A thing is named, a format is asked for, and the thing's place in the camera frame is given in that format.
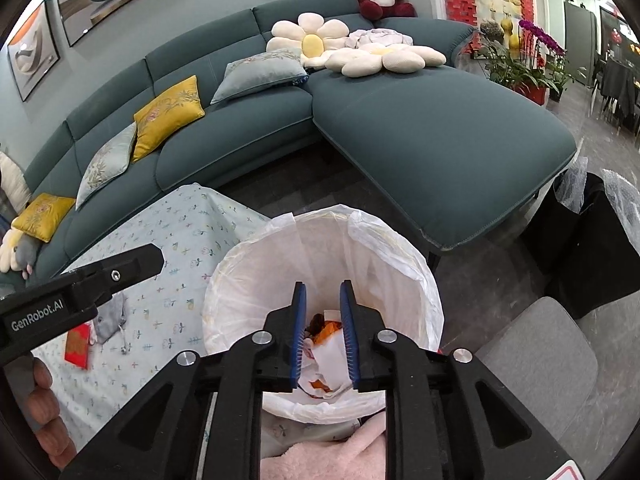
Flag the floral tablecloth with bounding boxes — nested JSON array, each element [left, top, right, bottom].
[[30, 183, 361, 443]]

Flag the person's left hand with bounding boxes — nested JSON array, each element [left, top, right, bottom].
[[22, 352, 78, 470]]

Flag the grey stool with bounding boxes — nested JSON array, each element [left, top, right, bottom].
[[475, 296, 599, 443]]

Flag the grey plush toy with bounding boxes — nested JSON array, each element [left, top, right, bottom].
[[0, 227, 40, 278]]

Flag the pink fleece clothing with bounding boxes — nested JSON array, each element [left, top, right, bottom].
[[260, 410, 388, 480]]

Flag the cream flower cushion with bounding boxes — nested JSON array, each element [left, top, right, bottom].
[[325, 42, 446, 79]]

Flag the small yellow cushion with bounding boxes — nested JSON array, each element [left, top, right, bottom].
[[11, 192, 77, 244]]

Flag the dark dining chairs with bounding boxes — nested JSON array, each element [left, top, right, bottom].
[[592, 55, 640, 136]]

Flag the red envelope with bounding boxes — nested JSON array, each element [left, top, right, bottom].
[[65, 324, 96, 370]]

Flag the folded pale blanket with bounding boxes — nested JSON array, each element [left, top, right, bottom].
[[346, 27, 415, 51]]

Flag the large yellow cushion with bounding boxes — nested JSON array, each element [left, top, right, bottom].
[[131, 75, 206, 163]]

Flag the grey cloth pouch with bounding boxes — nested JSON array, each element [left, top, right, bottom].
[[92, 292, 129, 356]]

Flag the potted orchid plants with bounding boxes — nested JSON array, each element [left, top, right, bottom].
[[470, 19, 586, 106]]

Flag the white lined waste bin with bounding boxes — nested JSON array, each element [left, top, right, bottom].
[[201, 204, 446, 423]]

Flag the narrow framed wall painting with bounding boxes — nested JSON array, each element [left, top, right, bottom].
[[7, 0, 61, 102]]

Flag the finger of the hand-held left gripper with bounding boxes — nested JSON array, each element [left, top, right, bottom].
[[62, 242, 166, 307]]

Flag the white plush alpaca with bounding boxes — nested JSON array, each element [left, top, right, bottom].
[[0, 152, 31, 206]]

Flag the grey cabinet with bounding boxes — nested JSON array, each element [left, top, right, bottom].
[[562, 0, 598, 86]]

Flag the teal sofa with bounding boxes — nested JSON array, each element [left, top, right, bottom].
[[22, 0, 578, 281]]

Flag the grey-blue embroidered cushion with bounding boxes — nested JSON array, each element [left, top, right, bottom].
[[75, 121, 138, 211], [210, 47, 310, 106]]

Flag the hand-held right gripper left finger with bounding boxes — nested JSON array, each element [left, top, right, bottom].
[[60, 281, 307, 480]]

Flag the bubble wrap sheet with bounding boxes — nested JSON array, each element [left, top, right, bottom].
[[555, 157, 591, 211], [600, 167, 640, 266]]

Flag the large red white paper cup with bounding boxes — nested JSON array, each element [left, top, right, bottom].
[[299, 332, 353, 400]]

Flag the flower cushion with yellow centre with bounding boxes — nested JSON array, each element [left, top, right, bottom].
[[265, 12, 356, 70]]

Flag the black bag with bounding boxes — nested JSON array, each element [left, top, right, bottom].
[[522, 170, 640, 321]]

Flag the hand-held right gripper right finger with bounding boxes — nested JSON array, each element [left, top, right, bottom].
[[340, 280, 583, 480]]

